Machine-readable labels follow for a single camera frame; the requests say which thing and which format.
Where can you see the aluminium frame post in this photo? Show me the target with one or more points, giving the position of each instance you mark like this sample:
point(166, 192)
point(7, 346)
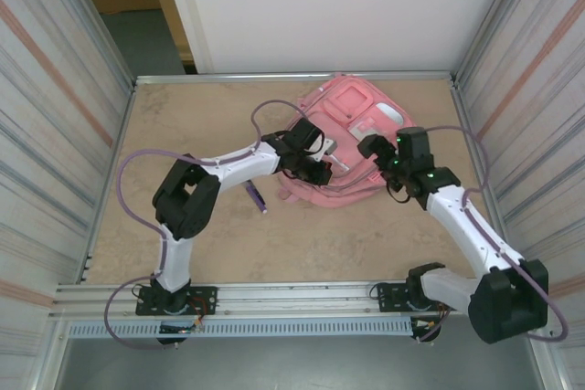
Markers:
point(490, 15)
point(103, 15)

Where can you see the small green circuit board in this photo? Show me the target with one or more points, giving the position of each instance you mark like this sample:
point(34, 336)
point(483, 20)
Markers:
point(178, 329)

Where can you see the pink backpack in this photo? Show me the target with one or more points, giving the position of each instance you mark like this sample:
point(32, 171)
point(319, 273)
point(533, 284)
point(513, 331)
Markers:
point(347, 102)

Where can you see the purple marker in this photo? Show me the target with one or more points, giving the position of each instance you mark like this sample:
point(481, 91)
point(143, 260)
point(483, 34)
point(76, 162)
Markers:
point(256, 197)

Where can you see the wide aluminium mounting rail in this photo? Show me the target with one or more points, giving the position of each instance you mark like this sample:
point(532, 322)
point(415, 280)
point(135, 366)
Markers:
point(297, 298)

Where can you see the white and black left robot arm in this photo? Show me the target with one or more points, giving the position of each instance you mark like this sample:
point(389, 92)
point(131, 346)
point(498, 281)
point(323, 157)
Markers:
point(247, 164)

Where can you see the white door frame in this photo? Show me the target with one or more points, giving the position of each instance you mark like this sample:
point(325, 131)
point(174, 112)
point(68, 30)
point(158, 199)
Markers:
point(185, 6)

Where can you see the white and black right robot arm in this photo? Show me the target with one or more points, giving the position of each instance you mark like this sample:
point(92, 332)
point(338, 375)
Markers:
point(461, 221)

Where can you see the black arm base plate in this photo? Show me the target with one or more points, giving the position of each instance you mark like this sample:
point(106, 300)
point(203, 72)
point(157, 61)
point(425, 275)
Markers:
point(388, 296)
point(205, 298)

